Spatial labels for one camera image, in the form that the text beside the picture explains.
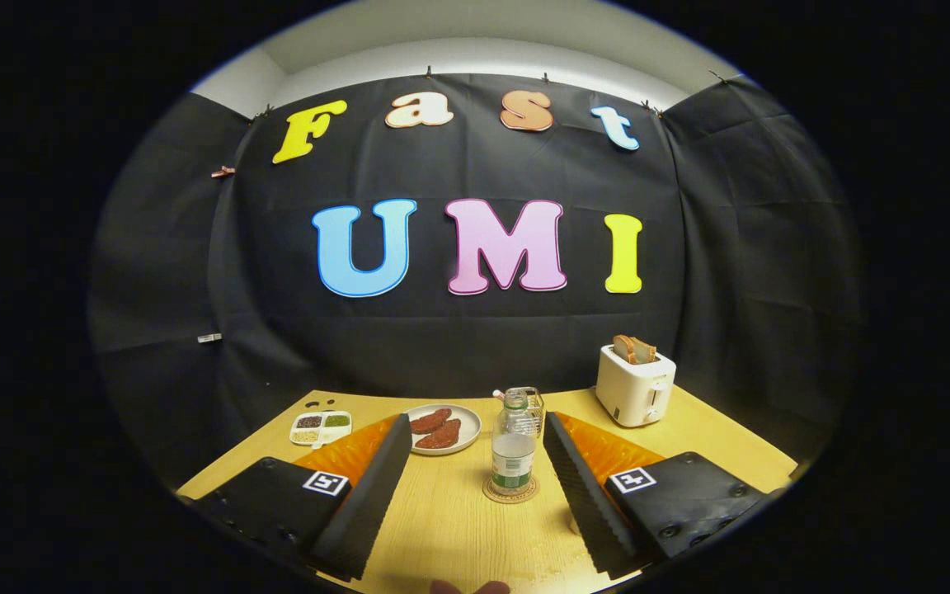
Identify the brown meat patty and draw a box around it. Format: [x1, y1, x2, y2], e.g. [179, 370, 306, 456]
[409, 408, 453, 435]
[415, 418, 462, 450]

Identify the wooden table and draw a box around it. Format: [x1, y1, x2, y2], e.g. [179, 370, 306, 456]
[176, 388, 799, 594]

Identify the small glass jar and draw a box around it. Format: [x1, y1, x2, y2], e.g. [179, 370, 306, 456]
[493, 386, 545, 438]

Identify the black backdrop cloth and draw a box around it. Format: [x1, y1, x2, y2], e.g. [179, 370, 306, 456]
[89, 73, 865, 488]

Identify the bread slice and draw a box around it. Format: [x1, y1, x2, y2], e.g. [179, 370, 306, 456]
[613, 334, 657, 365]

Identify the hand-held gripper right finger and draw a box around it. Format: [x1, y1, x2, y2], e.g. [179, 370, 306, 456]
[543, 411, 773, 581]

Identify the clear plastic juice bottle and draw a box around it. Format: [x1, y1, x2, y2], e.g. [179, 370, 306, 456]
[491, 388, 538, 497]

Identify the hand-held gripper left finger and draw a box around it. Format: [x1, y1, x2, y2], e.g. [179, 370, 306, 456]
[181, 412, 414, 582]

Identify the white toaster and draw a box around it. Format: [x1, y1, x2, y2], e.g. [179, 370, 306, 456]
[595, 344, 677, 428]

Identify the round wooden coaster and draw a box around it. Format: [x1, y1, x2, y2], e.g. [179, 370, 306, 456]
[482, 474, 540, 505]

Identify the white divided condiment dish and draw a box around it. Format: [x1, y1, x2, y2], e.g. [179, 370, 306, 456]
[290, 410, 353, 449]

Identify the white round plate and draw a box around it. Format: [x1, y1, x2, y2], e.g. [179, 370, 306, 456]
[403, 403, 482, 456]

